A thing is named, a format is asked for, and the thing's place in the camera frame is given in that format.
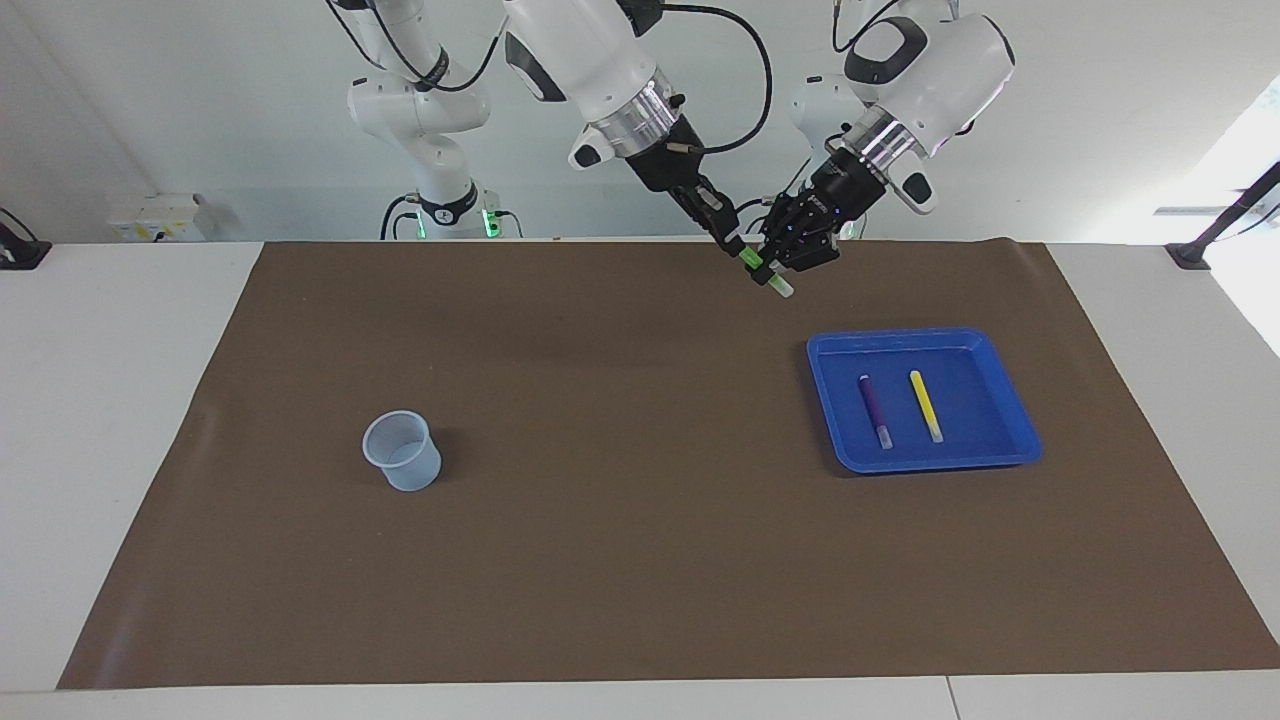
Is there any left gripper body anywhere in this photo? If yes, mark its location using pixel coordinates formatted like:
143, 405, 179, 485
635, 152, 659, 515
776, 146, 890, 248

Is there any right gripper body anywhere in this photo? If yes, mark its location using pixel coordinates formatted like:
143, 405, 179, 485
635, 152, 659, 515
625, 114, 734, 227

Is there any green pen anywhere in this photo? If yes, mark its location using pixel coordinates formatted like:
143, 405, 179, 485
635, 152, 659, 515
738, 247, 796, 300

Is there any blue plastic tray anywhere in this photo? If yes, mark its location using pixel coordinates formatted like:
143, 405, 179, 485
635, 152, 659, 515
806, 327, 1045, 475

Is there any purple pen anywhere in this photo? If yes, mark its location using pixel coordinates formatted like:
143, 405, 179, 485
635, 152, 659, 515
857, 373, 895, 451

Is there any yellow pen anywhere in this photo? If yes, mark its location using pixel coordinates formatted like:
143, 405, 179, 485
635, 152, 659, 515
908, 369, 946, 445

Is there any black stand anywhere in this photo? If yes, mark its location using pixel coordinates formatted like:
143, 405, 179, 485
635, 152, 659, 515
1164, 160, 1280, 272
0, 207, 53, 272

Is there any pale blue plastic cup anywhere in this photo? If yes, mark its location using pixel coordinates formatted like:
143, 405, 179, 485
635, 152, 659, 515
361, 409, 444, 494

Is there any white power strip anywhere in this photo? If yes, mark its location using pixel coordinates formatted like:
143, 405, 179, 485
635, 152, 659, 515
106, 193, 218, 244

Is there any black cable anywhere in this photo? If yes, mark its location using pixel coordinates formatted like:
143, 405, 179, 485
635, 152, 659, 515
734, 157, 814, 217
326, 0, 502, 94
655, 2, 775, 157
831, 0, 903, 54
379, 193, 423, 242

